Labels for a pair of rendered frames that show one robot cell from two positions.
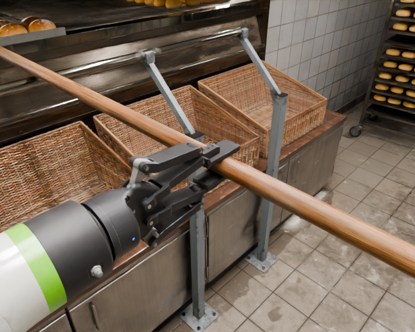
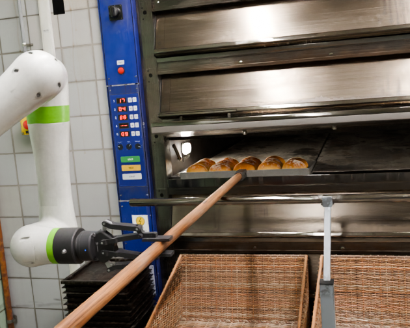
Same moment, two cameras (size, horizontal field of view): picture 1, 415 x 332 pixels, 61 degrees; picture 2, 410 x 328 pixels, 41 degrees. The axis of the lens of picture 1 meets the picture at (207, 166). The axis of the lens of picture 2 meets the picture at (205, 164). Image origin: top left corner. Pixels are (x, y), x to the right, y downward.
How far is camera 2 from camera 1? 1.21 m
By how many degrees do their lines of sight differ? 62
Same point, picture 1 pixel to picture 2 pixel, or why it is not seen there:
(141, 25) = (398, 175)
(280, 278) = not seen: outside the picture
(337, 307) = not seen: outside the picture
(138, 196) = (99, 236)
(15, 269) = (45, 234)
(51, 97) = (284, 224)
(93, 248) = (66, 241)
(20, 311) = (38, 248)
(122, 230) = (81, 243)
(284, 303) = not seen: outside the picture
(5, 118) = (242, 232)
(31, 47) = (276, 181)
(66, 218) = (69, 229)
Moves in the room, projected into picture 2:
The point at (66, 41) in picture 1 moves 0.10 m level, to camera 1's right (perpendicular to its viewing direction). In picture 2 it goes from (309, 179) to (325, 183)
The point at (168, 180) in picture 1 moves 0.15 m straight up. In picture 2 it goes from (118, 237) to (112, 176)
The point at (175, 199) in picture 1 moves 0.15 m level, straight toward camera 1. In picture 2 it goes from (124, 252) to (66, 267)
